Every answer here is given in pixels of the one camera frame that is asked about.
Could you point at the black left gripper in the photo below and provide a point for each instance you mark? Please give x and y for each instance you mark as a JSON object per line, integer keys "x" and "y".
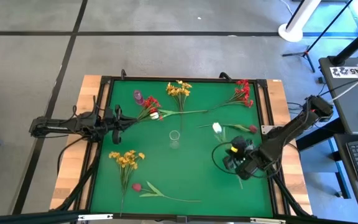
{"x": 110, "y": 123}

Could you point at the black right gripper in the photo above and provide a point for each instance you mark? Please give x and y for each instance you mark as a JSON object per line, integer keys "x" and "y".
{"x": 244, "y": 158}

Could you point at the red flower bunch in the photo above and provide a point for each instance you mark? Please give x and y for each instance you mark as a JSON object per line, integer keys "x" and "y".
{"x": 244, "y": 93}
{"x": 150, "y": 104}

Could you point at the yellow flower bunch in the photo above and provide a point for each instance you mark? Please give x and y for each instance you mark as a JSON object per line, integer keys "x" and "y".
{"x": 126, "y": 160}
{"x": 179, "y": 91}

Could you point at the red tulip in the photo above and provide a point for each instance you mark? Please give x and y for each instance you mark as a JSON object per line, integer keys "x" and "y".
{"x": 253, "y": 128}
{"x": 136, "y": 187}

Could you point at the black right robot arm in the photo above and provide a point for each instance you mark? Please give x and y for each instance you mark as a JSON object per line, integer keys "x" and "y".
{"x": 291, "y": 130}

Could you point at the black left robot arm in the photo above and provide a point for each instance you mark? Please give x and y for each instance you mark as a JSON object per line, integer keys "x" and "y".
{"x": 57, "y": 124}

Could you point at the small purple vase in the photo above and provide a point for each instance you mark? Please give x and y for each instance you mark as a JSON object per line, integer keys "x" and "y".
{"x": 139, "y": 97}

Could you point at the tall clear glass vase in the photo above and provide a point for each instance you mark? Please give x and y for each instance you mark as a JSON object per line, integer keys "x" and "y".
{"x": 174, "y": 138}

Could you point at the green table mat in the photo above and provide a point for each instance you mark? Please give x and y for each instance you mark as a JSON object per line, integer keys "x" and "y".
{"x": 182, "y": 174}

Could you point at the grey side desk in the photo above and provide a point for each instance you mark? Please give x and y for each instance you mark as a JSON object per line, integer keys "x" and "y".
{"x": 343, "y": 186}

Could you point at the black side desk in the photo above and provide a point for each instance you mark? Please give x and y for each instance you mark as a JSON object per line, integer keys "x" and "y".
{"x": 346, "y": 102}

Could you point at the black tripod stand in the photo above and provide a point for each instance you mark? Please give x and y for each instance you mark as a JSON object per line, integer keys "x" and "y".
{"x": 306, "y": 53}

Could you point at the white printed label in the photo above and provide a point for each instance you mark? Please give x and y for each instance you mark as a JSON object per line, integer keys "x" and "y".
{"x": 342, "y": 72}

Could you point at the white pole with round base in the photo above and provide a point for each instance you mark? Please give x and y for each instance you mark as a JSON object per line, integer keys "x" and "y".
{"x": 291, "y": 32}

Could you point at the thick black pole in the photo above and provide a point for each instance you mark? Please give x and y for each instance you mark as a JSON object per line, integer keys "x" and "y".
{"x": 353, "y": 46}

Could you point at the silver metal bracket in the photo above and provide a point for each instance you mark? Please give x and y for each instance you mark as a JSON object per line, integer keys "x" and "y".
{"x": 267, "y": 221}
{"x": 95, "y": 217}
{"x": 266, "y": 129}

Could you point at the black table frame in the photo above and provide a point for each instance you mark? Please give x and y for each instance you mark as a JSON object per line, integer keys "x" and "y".
{"x": 197, "y": 78}

